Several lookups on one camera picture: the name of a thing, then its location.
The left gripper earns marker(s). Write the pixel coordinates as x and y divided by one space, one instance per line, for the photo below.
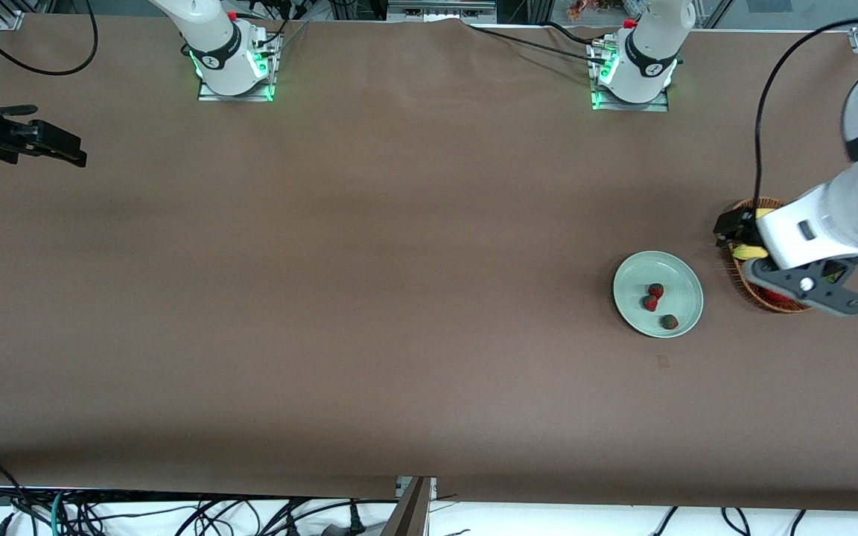
731 225

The red strawberry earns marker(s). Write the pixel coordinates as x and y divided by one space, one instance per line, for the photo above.
655 290
650 303
669 321

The pale green plate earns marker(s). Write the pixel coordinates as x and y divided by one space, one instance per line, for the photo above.
634 279

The brown wicker basket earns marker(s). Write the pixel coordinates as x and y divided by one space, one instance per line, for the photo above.
742 283

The red apple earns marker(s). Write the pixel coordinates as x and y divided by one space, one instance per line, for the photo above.
771 296

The brown table cover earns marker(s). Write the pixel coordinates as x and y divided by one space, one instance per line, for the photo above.
429 409

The grey background device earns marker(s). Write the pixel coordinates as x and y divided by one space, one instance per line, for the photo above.
440 11

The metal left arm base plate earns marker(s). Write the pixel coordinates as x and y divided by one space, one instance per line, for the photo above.
656 106

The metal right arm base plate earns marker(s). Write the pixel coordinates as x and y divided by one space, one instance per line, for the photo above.
209 95

